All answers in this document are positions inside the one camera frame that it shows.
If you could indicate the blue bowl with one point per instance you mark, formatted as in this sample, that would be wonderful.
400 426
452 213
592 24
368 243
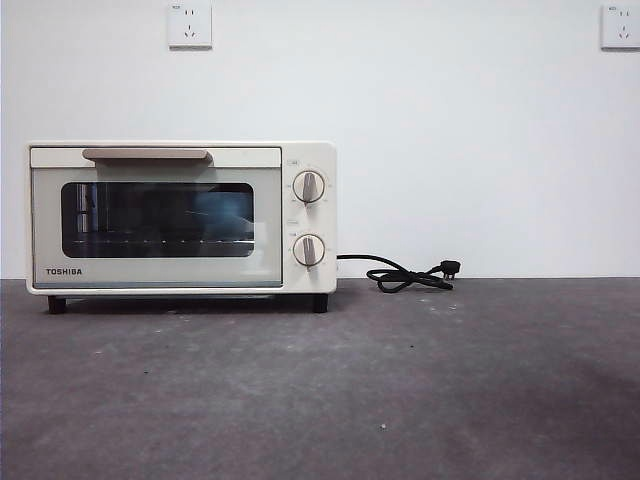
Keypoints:
220 210

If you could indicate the beige timer oven knob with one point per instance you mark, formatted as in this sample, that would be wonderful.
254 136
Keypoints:
308 250

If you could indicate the beige temperature oven knob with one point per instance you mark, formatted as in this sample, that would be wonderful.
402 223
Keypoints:
308 186

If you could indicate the white Toshiba toaster oven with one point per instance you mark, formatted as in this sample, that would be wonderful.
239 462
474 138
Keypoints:
307 155

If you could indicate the white wall socket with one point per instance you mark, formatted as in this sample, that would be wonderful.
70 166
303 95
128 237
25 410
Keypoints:
190 27
620 27

